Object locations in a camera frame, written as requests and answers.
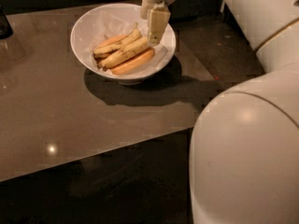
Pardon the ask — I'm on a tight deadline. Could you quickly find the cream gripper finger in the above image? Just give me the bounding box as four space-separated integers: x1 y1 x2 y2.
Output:
140 0 153 20
147 2 171 45

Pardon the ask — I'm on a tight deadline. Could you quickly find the yellow banana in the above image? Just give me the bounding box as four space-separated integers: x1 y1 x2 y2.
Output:
97 36 149 69
93 22 141 56

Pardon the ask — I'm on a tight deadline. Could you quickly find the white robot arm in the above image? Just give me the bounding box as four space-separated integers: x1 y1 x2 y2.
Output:
189 0 299 224

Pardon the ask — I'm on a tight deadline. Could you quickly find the white paper bowl liner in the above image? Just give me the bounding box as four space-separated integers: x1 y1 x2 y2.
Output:
87 7 176 83

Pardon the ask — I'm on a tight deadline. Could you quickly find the orange bread roll rear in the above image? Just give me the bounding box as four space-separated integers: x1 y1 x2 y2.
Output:
96 35 125 49

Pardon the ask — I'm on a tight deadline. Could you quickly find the orange bread roll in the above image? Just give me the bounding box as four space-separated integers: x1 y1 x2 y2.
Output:
96 35 125 49
110 48 155 75

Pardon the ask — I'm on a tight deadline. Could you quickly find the orange bread roll front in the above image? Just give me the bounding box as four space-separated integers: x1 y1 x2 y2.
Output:
110 48 155 75

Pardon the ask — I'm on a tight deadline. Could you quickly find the dark object table corner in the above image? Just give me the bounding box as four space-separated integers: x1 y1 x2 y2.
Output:
0 4 13 39

